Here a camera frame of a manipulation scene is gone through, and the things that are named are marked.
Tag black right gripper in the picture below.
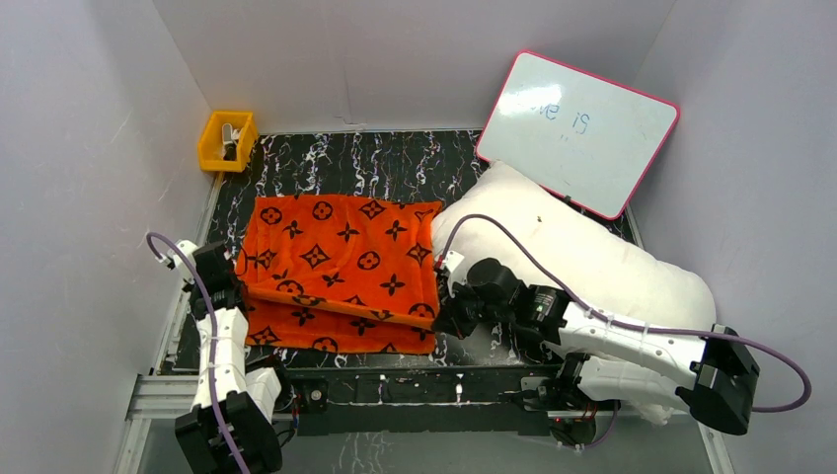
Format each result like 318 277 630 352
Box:
432 276 512 341

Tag orange patterned pillowcase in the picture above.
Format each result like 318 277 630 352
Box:
236 195 443 355

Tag white pillow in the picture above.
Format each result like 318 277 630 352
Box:
431 162 717 330

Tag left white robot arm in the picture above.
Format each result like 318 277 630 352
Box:
169 240 295 473

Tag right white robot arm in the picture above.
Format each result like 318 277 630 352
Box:
433 252 760 435

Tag yellow plastic bin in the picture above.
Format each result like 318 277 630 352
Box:
197 111 259 173

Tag white clips in bin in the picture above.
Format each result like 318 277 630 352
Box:
221 122 241 161

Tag pink framed whiteboard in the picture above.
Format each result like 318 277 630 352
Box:
475 50 680 220

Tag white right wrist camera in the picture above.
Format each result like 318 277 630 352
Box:
440 250 467 283

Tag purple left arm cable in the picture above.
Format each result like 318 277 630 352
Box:
144 231 253 474

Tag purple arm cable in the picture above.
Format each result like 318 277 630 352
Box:
144 231 253 474
436 212 813 452

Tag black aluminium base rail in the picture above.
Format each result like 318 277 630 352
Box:
117 355 737 474

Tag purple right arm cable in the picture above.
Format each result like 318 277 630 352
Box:
436 212 813 452

